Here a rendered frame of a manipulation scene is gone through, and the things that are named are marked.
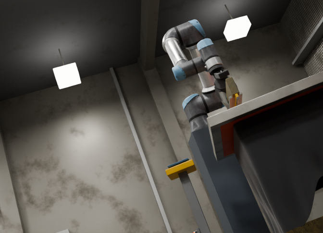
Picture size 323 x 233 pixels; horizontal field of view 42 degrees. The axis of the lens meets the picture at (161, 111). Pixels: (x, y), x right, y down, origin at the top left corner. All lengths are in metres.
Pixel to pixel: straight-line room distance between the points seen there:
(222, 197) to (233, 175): 0.13
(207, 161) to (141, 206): 6.40
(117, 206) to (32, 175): 1.83
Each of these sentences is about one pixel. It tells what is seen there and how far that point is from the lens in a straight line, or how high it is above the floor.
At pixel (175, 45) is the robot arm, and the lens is 2.27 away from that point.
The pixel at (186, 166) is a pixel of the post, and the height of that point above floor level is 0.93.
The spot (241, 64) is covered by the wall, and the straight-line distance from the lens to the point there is 10.14.
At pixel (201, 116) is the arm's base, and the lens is 2.43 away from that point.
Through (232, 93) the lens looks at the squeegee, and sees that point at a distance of 1.68.
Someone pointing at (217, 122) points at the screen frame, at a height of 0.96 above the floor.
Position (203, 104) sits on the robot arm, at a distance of 2.45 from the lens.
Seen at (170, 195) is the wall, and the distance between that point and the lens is 8.72.
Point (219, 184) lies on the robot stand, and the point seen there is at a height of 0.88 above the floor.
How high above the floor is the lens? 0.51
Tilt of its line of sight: 21 degrees up
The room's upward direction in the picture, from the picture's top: 21 degrees counter-clockwise
